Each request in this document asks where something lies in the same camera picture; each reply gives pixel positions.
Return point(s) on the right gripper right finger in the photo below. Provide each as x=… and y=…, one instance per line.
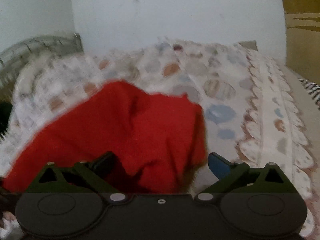
x=239, y=177

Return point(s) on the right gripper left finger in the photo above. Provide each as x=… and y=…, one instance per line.
x=82, y=177

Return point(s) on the red long-sleeve sweater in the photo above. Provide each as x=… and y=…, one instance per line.
x=158, y=139

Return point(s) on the patterned circle duvet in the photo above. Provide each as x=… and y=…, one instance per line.
x=256, y=110

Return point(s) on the black white striped sheet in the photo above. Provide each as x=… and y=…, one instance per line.
x=313, y=90

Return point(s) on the metal bed headboard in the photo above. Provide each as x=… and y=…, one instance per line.
x=32, y=47

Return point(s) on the wooden plywood board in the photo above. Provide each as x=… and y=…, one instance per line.
x=302, y=37

